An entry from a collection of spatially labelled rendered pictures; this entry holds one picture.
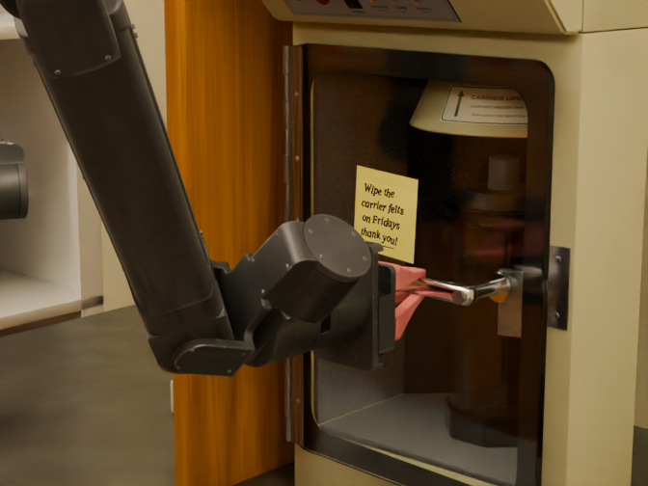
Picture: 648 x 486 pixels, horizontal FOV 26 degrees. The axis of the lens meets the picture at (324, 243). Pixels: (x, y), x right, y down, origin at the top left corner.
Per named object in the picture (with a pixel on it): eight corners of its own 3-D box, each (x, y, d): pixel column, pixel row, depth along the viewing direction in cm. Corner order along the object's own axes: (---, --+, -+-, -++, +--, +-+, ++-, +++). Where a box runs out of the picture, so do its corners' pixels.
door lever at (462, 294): (427, 284, 123) (427, 256, 123) (511, 304, 117) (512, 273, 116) (384, 295, 120) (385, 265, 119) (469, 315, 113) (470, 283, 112)
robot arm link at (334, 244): (141, 276, 105) (166, 372, 100) (212, 176, 98) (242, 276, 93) (275, 290, 111) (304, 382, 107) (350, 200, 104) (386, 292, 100)
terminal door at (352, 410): (297, 444, 141) (295, 40, 132) (539, 534, 119) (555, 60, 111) (291, 445, 140) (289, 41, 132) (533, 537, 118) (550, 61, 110)
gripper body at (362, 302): (389, 242, 110) (325, 258, 105) (388, 367, 112) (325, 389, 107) (327, 231, 114) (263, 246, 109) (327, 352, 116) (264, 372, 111)
